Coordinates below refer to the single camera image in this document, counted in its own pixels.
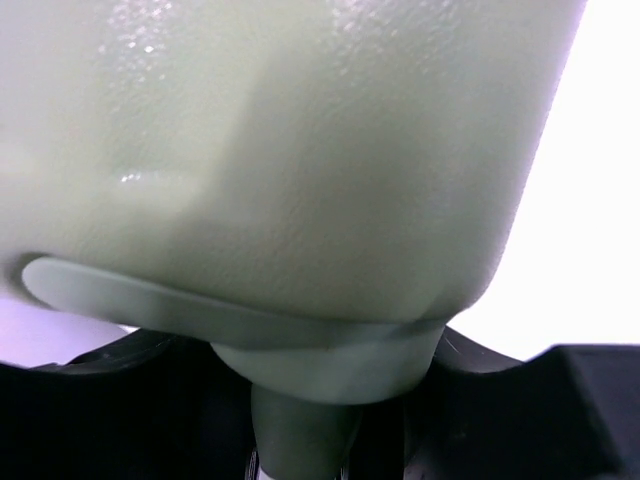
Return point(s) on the green suitcase blue lining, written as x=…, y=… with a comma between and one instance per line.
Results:
x=313, y=188

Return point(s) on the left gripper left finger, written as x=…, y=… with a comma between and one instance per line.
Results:
x=148, y=406

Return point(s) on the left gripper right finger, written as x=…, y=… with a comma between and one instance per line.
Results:
x=570, y=413

